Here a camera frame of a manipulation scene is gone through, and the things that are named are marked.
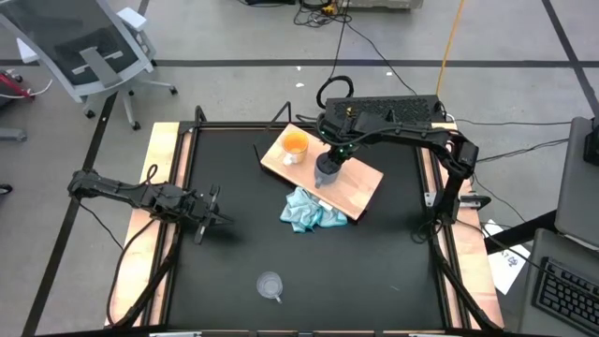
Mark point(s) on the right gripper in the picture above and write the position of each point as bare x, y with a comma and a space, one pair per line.
339, 136

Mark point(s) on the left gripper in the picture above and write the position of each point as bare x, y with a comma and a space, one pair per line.
206, 210

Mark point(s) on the grey plastic mug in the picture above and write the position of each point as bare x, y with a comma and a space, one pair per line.
327, 180

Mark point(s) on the yellow ceramic mug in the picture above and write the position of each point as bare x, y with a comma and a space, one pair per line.
295, 142

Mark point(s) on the clear glass cup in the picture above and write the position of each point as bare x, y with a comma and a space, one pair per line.
270, 284

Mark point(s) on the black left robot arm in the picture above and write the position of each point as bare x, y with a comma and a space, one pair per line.
126, 192

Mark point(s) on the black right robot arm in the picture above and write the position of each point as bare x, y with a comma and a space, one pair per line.
421, 136

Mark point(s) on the wooden shelf board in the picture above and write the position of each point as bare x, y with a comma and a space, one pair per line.
346, 187

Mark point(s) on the small white tag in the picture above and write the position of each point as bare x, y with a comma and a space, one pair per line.
326, 205

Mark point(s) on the light blue cloth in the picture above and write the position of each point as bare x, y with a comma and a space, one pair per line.
304, 213

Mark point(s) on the black perforated computer case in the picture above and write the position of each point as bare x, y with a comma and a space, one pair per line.
384, 107

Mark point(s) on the wooden table side plank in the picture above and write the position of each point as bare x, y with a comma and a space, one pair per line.
164, 140
472, 262

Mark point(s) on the white paper sheet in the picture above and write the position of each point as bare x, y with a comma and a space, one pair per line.
507, 267

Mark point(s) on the grey mesh office chair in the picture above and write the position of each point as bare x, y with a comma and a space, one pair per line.
84, 51

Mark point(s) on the grey keyboard desk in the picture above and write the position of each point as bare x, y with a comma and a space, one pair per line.
531, 262

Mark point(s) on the red object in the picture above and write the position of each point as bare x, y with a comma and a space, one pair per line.
11, 84

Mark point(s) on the black computer keyboard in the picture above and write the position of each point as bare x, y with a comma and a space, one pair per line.
566, 295

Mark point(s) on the black metal shelf frame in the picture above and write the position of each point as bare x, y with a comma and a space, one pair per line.
280, 116

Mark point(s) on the black table edge frame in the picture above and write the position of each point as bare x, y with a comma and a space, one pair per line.
224, 125

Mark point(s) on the white metal frame bracket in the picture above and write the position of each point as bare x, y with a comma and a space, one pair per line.
429, 199

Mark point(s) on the black frame corner bracket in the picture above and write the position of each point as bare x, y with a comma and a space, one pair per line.
200, 114

